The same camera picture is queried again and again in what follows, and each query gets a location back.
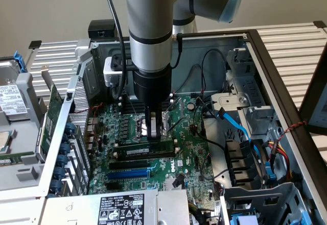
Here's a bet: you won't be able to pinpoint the metal rear port block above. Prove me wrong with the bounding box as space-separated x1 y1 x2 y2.
85 117 100 152

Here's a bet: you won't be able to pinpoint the blue disk carrier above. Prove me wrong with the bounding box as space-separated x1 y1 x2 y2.
14 50 28 74

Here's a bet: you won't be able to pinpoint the long red black twisted wire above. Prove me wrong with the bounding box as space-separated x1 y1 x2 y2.
277 121 307 141

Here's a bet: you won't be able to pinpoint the light blue SATA wire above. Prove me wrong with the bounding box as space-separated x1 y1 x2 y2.
216 108 260 159

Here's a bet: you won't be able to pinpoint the blue plastic strip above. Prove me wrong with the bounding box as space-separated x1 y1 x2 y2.
300 204 312 225

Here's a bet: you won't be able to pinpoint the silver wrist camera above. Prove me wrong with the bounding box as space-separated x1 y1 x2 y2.
103 54 133 87

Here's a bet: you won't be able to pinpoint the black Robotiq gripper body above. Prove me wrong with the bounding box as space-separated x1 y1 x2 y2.
132 65 172 107

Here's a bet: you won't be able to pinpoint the black board connector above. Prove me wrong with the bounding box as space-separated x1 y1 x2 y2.
172 173 185 189

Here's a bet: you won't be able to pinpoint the green RAM stick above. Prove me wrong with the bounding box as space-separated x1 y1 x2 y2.
0 151 35 166
113 142 176 160

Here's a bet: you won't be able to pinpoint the grey open PC case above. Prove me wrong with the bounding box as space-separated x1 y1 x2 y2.
0 29 327 225

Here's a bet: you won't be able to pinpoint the black curved wire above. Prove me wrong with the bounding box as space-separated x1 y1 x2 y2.
203 137 228 155

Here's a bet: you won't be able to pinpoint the silver disk bay bracket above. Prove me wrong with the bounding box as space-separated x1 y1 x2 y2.
211 93 250 117

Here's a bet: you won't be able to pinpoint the dark framed panel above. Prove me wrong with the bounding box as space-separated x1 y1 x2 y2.
298 39 327 135

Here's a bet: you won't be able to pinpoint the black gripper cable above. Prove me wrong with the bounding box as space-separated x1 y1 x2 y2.
170 33 183 69

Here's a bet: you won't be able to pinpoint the silver chipset heatsink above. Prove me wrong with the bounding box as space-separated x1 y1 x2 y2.
165 178 179 191

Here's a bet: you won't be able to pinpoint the green graphics card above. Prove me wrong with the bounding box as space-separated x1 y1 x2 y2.
38 65 64 159

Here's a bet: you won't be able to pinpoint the grey metal disk bay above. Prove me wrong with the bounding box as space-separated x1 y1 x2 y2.
225 48 281 140

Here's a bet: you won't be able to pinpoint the black red arched wire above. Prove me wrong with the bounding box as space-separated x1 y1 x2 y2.
175 63 205 95

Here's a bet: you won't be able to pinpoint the CPU socket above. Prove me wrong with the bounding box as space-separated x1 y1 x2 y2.
132 114 171 143

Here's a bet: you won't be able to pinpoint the blue plastic latch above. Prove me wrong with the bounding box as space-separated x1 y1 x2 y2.
264 161 277 182

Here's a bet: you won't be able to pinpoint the black RAM slot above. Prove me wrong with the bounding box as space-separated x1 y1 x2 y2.
119 152 179 162
118 99 175 107
118 96 174 104
119 103 176 113
118 94 174 101

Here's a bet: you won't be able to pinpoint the short red black wire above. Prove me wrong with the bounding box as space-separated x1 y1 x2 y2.
89 102 106 117

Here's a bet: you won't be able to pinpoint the silver power supply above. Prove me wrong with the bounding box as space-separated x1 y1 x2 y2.
42 188 191 225

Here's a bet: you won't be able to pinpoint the grey perforated disk bay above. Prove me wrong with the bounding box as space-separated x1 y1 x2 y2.
221 182 316 225

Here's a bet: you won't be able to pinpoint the grey parts rack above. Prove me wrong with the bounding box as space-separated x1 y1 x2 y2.
0 56 47 193

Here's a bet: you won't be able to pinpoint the green Dell motherboard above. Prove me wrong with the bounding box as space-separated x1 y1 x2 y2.
88 96 218 203

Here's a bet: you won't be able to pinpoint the black fan shroud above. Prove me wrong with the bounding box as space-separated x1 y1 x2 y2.
224 139 269 188

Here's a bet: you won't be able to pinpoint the yellow red power wires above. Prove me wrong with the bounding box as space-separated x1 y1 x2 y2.
268 140 293 182

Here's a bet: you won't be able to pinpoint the silver CPU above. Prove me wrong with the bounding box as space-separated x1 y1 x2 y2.
0 130 14 154

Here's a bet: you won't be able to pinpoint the black box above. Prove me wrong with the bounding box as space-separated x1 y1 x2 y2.
88 19 118 38

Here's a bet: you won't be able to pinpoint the black looped wire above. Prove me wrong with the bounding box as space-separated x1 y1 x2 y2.
201 49 227 94

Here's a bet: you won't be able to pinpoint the blue plastic block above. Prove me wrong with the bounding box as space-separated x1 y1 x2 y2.
231 214 256 225

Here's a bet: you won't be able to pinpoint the yellow black wire bundle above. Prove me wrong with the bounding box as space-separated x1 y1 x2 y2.
188 201 222 225

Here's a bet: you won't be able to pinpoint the blue expansion slot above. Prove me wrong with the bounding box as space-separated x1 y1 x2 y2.
107 168 150 181

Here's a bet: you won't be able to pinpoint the thin grey wire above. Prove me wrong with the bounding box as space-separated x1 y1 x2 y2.
212 168 232 180

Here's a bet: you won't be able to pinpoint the silver hard disk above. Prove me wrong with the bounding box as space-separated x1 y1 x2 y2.
0 59 29 121

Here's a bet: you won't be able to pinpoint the black coiled wire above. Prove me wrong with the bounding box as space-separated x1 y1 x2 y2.
193 96 214 120

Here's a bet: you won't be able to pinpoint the long black expansion slot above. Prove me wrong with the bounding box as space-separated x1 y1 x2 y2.
109 160 148 171

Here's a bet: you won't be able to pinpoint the black camera cable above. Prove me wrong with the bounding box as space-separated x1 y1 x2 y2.
103 0 129 101

